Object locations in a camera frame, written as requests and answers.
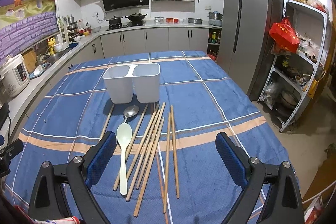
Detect grey double-door refrigerator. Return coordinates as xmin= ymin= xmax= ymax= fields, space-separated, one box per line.
xmin=218 ymin=0 xmax=284 ymax=101

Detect wooden chopstick pair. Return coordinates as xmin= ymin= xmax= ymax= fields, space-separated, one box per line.
xmin=163 ymin=112 xmax=171 ymax=213

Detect landscape wall poster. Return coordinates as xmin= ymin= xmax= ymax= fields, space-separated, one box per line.
xmin=1 ymin=0 xmax=59 ymax=64

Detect white two-compartment utensil holder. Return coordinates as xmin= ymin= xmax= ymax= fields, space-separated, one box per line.
xmin=102 ymin=63 xmax=161 ymax=104

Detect red plastic bag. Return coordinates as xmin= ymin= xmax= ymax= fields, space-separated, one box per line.
xmin=269 ymin=17 xmax=299 ymax=55

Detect black cooking pot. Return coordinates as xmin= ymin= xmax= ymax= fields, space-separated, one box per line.
xmin=107 ymin=15 xmax=122 ymax=25

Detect blue plaid tablecloth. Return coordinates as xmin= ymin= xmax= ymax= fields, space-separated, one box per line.
xmin=2 ymin=51 xmax=289 ymax=223

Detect pale green plastic spoon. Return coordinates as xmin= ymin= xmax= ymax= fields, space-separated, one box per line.
xmin=117 ymin=123 xmax=132 ymax=196

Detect steel steamer pot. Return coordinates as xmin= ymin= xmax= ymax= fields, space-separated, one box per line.
xmin=209 ymin=11 xmax=223 ymax=27

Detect white metal storage shelf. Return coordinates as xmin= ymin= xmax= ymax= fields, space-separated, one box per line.
xmin=258 ymin=0 xmax=331 ymax=132

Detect metal spoon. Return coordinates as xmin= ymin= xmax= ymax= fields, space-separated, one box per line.
xmin=123 ymin=105 xmax=139 ymax=123

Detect grey lower cabinets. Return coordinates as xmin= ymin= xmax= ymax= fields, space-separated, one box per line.
xmin=49 ymin=27 xmax=210 ymax=88

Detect white rice cooker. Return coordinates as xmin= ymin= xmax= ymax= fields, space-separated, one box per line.
xmin=1 ymin=54 xmax=30 ymax=98

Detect black wok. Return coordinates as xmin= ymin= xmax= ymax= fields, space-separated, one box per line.
xmin=126 ymin=13 xmax=147 ymax=22

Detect yellow bottle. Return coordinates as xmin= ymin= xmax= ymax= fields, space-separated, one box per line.
xmin=47 ymin=37 xmax=56 ymax=55

